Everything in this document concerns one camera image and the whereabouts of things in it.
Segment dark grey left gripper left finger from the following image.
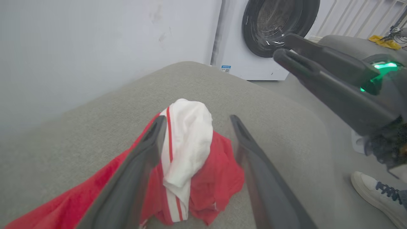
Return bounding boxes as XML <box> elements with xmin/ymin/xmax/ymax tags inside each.
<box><xmin>76</xmin><ymin>115</ymin><xmax>167</xmax><ymax>229</ymax></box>

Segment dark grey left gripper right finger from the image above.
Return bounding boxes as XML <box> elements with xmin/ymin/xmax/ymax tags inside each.
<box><xmin>230</xmin><ymin>115</ymin><xmax>318</xmax><ymax>229</ymax></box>

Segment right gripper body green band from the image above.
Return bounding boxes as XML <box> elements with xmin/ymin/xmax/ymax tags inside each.
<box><xmin>360</xmin><ymin>53</ymin><xmax>407</xmax><ymax>124</ymax></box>

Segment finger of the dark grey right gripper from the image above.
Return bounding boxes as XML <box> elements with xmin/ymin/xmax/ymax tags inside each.
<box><xmin>284</xmin><ymin>33</ymin><xmax>381</xmax><ymax>87</ymax></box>
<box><xmin>273</xmin><ymin>48</ymin><xmax>400</xmax><ymax>136</ymax></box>

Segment red and white garment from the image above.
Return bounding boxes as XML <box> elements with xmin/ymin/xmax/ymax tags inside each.
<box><xmin>5</xmin><ymin>98</ymin><xmax>245</xmax><ymax>229</ymax></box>

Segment yellow cloth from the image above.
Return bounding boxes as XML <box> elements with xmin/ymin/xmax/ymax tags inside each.
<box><xmin>368</xmin><ymin>35</ymin><xmax>402</xmax><ymax>51</ymax></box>

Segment white slatted railing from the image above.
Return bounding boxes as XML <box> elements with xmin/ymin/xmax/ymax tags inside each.
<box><xmin>309</xmin><ymin>0</ymin><xmax>407</xmax><ymax>41</ymax></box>

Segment dark round washing machine door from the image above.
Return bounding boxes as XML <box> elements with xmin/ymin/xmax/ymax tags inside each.
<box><xmin>242</xmin><ymin>0</ymin><xmax>321</xmax><ymax>58</ymax></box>

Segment white sneaker dark laces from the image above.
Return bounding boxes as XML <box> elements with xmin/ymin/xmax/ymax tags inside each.
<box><xmin>351</xmin><ymin>171</ymin><xmax>407</xmax><ymax>229</ymax></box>

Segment white washing machine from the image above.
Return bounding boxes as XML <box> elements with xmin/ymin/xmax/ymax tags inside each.
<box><xmin>210</xmin><ymin>0</ymin><xmax>337</xmax><ymax>81</ymax></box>

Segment black tripod with cables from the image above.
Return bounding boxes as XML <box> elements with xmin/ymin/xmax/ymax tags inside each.
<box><xmin>381</xmin><ymin>8</ymin><xmax>407</xmax><ymax>45</ymax></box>

